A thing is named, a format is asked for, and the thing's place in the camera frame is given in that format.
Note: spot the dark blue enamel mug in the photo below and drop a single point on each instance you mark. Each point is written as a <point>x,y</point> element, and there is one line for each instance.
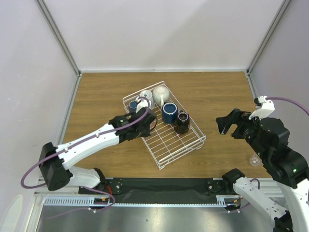
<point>169,112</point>

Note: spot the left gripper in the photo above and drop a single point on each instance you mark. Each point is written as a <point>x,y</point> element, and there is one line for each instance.
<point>146,133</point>

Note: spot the white speckled mug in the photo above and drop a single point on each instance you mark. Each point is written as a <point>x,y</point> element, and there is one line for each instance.
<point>161,95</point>

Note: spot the clear plastic cup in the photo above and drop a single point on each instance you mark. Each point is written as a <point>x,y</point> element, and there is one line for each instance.
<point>148,94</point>

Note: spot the aluminium cable duct rail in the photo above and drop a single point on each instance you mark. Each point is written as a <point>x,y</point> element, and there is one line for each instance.
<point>69,201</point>

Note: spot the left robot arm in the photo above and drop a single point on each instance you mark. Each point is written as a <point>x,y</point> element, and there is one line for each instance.
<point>58,162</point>

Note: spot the white wire dish rack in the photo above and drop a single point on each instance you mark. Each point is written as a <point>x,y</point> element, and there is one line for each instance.
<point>166,145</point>

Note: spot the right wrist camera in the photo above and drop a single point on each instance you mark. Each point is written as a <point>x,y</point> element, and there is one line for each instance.
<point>264,108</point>

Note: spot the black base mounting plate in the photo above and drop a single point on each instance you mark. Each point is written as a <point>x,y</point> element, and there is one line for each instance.
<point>167,190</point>

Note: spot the red mug white interior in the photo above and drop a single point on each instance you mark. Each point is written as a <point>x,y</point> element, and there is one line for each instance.
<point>153,124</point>

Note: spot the small dark blue cup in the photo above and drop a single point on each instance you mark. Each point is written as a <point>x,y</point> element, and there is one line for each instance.
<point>133,106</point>

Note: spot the black mug white interior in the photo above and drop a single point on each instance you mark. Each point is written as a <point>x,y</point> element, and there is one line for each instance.
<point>182,123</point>

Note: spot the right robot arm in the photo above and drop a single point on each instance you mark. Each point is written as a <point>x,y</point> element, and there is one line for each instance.
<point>268,138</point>

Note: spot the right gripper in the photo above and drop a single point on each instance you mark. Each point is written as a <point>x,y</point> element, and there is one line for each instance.
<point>234,124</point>

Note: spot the clear wine glass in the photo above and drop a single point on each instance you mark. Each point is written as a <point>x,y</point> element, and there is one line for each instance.
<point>255,160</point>

